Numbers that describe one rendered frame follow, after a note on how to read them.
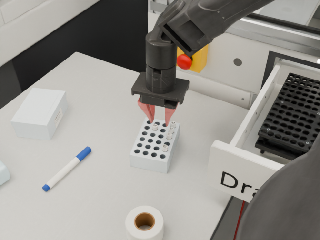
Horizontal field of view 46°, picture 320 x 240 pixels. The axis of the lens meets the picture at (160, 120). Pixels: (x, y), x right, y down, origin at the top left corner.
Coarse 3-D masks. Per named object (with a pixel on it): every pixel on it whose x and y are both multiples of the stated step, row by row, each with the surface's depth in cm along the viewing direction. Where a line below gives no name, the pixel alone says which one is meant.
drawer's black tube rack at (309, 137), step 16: (288, 96) 85; (304, 96) 85; (272, 112) 76; (288, 112) 76; (304, 112) 77; (272, 128) 77; (288, 128) 77; (304, 128) 73; (256, 144) 74; (272, 144) 74
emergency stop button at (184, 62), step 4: (180, 56) 92; (184, 56) 92; (180, 60) 92; (184, 60) 92; (188, 60) 92; (180, 64) 93; (184, 64) 93; (188, 64) 92; (184, 68) 93; (188, 68) 93
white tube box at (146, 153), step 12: (144, 120) 89; (156, 120) 89; (144, 132) 87; (156, 132) 86; (144, 144) 84; (156, 144) 84; (168, 144) 85; (132, 156) 81; (144, 156) 81; (156, 156) 81; (168, 156) 81; (144, 168) 83; (156, 168) 82; (168, 168) 83
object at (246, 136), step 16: (288, 64) 89; (272, 80) 85; (288, 80) 91; (304, 80) 89; (272, 96) 90; (256, 112) 79; (240, 128) 74; (256, 128) 82; (240, 144) 75; (272, 160) 75; (288, 160) 75
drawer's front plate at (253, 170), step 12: (216, 144) 66; (228, 144) 66; (216, 156) 67; (228, 156) 65; (240, 156) 64; (252, 156) 64; (216, 168) 69; (228, 168) 67; (240, 168) 65; (252, 168) 64; (264, 168) 63; (276, 168) 62; (216, 180) 71; (228, 180) 69; (240, 180) 67; (252, 180) 66; (264, 180) 64; (228, 192) 71; (240, 192) 69; (252, 192) 68
